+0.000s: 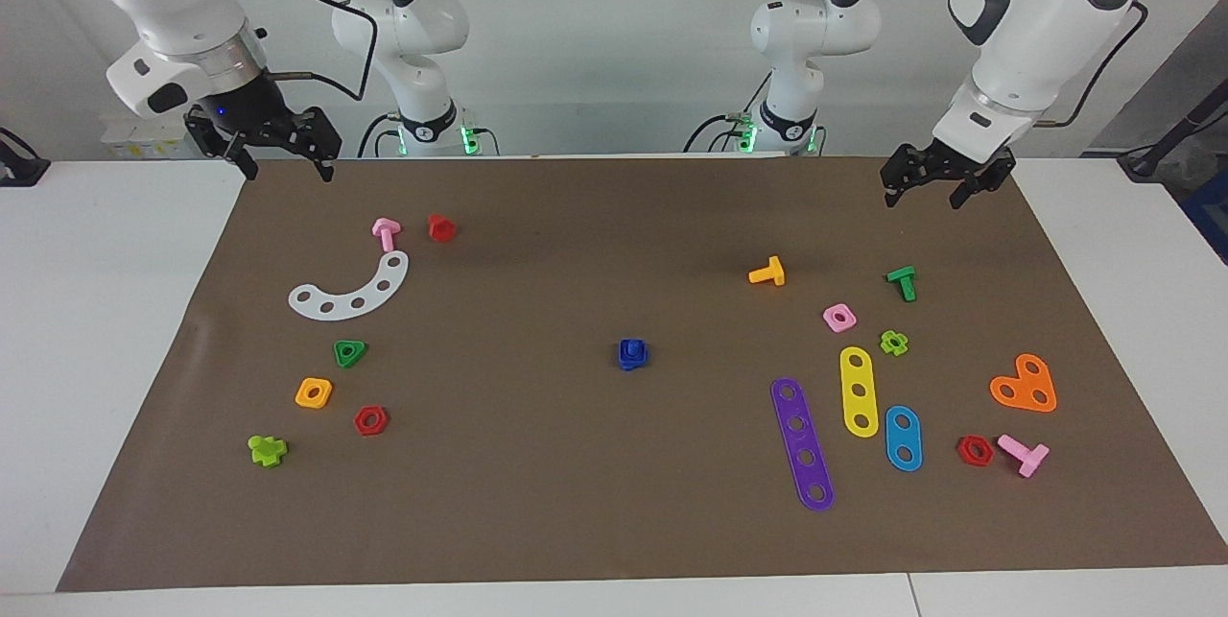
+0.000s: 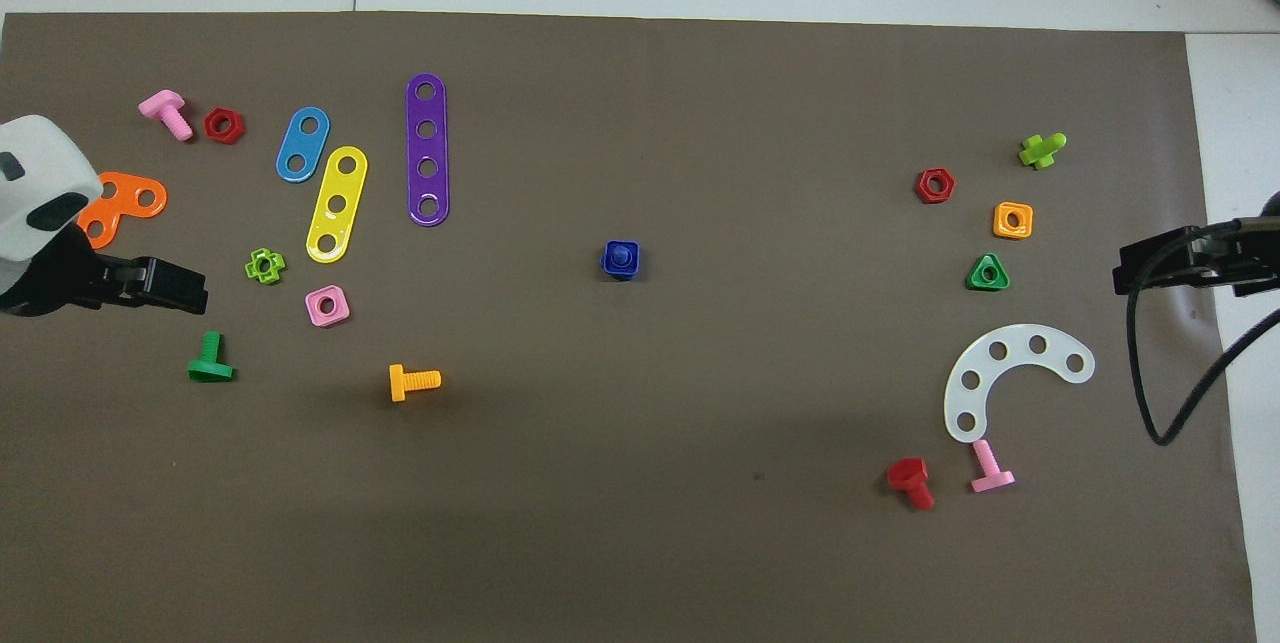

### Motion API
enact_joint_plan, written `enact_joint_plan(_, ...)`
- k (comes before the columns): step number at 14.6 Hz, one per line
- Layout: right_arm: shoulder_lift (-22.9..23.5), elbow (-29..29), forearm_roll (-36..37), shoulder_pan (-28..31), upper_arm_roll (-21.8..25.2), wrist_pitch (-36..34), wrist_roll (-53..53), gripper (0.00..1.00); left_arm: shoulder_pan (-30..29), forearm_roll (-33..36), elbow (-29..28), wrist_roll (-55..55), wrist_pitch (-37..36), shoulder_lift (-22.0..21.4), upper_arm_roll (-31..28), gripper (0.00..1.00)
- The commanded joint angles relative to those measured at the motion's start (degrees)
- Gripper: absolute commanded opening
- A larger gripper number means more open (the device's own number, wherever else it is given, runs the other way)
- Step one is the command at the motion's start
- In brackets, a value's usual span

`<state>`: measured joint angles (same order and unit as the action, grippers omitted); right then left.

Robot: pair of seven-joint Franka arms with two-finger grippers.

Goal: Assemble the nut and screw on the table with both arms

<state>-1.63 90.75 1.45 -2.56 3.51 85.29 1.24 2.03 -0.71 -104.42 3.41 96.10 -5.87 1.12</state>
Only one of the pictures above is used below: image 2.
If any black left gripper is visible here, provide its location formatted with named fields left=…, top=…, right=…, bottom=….
left=0, top=228, right=209, bottom=317

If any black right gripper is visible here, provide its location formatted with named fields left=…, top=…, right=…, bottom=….
left=1113, top=191, right=1280, bottom=300

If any blue square nut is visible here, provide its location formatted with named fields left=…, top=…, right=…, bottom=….
left=600, top=239, right=642, bottom=282

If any green plastic screw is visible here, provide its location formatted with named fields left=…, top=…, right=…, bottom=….
left=187, top=330, right=236, bottom=384

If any orange square nut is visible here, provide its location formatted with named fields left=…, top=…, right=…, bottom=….
left=992, top=201, right=1035, bottom=241

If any lime green cross-head screw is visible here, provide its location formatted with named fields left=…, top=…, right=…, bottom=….
left=1018, top=132, right=1068, bottom=171

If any green triangle nut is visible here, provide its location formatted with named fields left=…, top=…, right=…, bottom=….
left=966, top=252, right=1011, bottom=292

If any pink square nut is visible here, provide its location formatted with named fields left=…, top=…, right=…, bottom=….
left=304, top=284, right=352, bottom=328

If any pink plastic screw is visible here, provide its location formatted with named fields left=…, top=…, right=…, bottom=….
left=970, top=438, right=1017, bottom=495
left=137, top=89, right=195, bottom=142

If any orange plastic screw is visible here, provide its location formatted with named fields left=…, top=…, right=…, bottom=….
left=388, top=363, right=443, bottom=404

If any red plastic screw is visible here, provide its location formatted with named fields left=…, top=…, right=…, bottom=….
left=886, top=457, right=936, bottom=512

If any orange heart-shaped plate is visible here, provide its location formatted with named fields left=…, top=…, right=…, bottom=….
left=75, top=171, right=169, bottom=249

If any white curved five-hole plate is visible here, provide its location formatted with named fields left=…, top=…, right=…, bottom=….
left=943, top=324, right=1097, bottom=445

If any blue two-hole plate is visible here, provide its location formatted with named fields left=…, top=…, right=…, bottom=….
left=275, top=106, right=331, bottom=184

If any yellow three-hole plate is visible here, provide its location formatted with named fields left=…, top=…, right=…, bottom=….
left=305, top=145, right=369, bottom=265

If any purple four-hole plate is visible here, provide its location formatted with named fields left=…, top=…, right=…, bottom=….
left=405, top=73, right=451, bottom=227

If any brown table mat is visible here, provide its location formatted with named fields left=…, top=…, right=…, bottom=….
left=0, top=11, right=1256, bottom=643

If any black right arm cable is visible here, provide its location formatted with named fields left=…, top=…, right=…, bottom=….
left=1125, top=218, right=1280, bottom=446

